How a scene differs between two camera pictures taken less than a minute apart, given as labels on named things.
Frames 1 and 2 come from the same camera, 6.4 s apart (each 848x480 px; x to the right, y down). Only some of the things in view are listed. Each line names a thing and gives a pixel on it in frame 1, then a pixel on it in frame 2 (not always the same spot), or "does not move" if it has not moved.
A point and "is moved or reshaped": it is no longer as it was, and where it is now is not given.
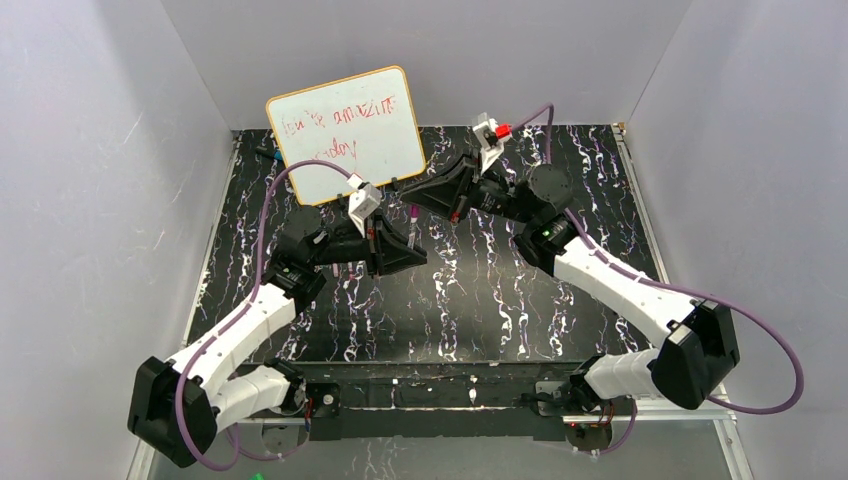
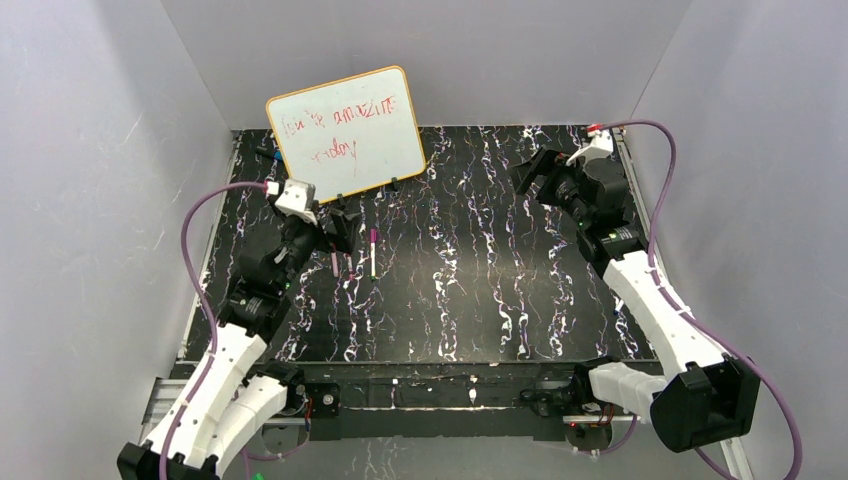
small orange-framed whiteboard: x=366 y=125 does not move
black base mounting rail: x=428 y=400 does not move
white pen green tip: x=411 y=236 is moved or reshaped
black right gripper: x=466 y=189 → x=547 y=182
